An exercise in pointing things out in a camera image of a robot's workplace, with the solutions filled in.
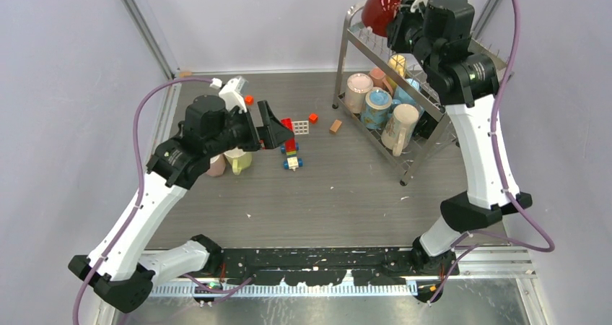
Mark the orange cube far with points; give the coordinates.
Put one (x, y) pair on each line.
(249, 100)

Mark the cream floral mug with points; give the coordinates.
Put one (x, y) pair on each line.
(399, 129)

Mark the small salmon cup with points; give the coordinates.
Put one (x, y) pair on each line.
(379, 79)

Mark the pink cup lower rack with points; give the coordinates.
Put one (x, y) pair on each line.
(357, 86)

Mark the white window grid piece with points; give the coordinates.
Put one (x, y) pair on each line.
(301, 127)

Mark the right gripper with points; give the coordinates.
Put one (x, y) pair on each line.
(403, 16)

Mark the red duplo block tower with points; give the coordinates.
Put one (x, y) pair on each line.
(290, 147)

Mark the light blue cup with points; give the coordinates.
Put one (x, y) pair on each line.
(401, 95)

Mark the dark red cup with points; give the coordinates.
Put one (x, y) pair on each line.
(378, 14)

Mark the pink faceted mug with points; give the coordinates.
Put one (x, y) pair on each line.
(217, 166)

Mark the pale yellow mug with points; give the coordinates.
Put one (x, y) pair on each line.
(238, 160)

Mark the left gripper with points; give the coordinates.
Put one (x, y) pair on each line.
(274, 132)

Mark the steel dish rack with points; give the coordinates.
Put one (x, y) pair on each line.
(406, 75)

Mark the small yellow cup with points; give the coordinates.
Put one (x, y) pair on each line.
(396, 62)

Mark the orange cube near grid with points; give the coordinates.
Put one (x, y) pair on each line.
(313, 118)

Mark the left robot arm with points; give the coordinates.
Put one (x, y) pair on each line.
(117, 270)

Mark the blue patterned mug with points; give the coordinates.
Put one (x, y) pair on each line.
(375, 110)

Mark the brown wooden block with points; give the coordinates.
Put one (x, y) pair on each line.
(335, 126)

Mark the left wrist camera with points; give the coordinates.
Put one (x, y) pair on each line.
(231, 93)

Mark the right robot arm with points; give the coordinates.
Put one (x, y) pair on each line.
(473, 136)

